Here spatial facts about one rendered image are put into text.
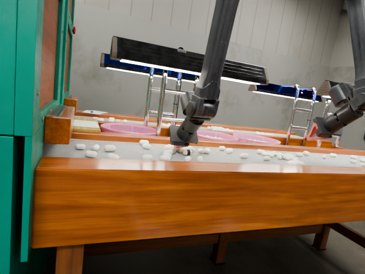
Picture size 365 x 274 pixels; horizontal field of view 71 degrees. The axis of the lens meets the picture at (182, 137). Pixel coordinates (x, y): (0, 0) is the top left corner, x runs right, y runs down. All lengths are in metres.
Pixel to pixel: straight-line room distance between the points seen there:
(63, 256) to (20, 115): 0.34
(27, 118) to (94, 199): 0.23
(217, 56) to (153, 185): 0.39
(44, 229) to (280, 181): 0.64
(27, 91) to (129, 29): 2.14
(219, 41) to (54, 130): 0.48
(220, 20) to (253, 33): 2.55
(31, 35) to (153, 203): 0.44
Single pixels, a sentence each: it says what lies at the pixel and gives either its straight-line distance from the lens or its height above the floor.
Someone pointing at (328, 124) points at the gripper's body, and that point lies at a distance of 1.00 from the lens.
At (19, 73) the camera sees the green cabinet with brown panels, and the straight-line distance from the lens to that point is 0.55.
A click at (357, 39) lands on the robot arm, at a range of 0.99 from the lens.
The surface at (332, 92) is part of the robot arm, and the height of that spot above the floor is 1.03.
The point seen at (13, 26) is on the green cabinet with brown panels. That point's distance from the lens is 0.56.
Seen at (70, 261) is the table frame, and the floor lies 0.53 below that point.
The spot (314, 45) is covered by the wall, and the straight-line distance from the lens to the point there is 3.98.
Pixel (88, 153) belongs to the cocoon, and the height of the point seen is 0.75.
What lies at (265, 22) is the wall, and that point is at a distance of 3.41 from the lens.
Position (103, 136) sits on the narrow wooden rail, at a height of 0.76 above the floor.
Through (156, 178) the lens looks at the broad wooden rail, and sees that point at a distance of 0.64.
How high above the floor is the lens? 0.96
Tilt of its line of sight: 9 degrees down
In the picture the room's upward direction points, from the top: 8 degrees clockwise
